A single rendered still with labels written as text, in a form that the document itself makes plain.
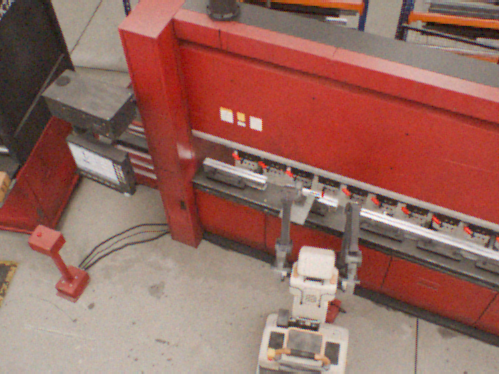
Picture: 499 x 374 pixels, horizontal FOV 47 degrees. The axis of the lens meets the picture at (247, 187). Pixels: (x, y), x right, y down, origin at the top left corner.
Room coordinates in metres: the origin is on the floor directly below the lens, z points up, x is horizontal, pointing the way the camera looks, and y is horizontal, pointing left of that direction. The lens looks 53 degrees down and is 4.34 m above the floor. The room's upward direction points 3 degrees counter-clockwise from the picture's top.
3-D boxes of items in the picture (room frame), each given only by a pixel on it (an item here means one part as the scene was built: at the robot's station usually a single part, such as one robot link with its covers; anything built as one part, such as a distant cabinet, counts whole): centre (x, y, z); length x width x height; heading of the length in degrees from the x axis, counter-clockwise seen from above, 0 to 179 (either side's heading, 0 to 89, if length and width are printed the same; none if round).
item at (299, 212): (2.29, -0.34, 1.00); 0.26 x 0.18 x 0.01; 154
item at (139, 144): (2.73, 0.88, 1.17); 0.40 x 0.24 x 0.07; 64
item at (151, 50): (3.00, 0.40, 1.15); 0.85 x 0.25 x 2.30; 154
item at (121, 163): (2.42, 0.93, 1.42); 0.45 x 0.12 x 0.36; 60
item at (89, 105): (2.52, 0.94, 1.53); 0.51 x 0.25 x 0.85; 60
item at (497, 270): (1.76, -1.65, 0.89); 0.30 x 0.05 x 0.03; 64
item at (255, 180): (2.66, 0.09, 0.92); 0.50 x 0.06 x 0.10; 64
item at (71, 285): (2.25, 1.50, 0.41); 0.25 x 0.20 x 0.83; 154
